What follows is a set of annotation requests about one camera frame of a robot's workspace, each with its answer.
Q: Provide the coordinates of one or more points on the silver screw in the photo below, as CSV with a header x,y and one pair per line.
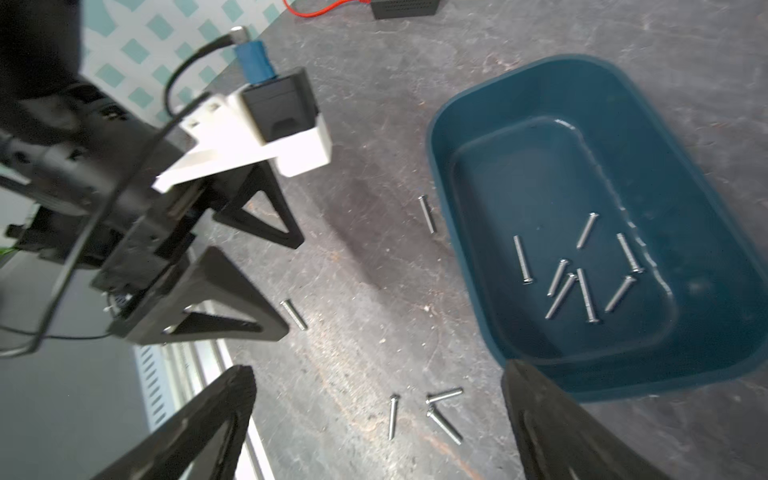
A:
x,y
427,212
392,419
557,277
443,424
587,297
634,264
445,395
294,314
561,295
522,259
586,231
620,293

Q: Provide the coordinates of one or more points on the black power adapter box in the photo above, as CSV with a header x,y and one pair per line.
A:
x,y
392,9

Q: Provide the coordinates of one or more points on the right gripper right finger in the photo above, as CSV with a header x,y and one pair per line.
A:
x,y
557,439

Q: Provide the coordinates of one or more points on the teal plastic storage box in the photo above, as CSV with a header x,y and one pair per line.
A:
x,y
533,152

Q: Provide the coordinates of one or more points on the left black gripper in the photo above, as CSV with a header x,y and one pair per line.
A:
x,y
157,301

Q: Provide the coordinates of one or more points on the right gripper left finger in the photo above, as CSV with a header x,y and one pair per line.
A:
x,y
203,440

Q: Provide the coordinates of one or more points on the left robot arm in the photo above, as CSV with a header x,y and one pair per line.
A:
x,y
122,198

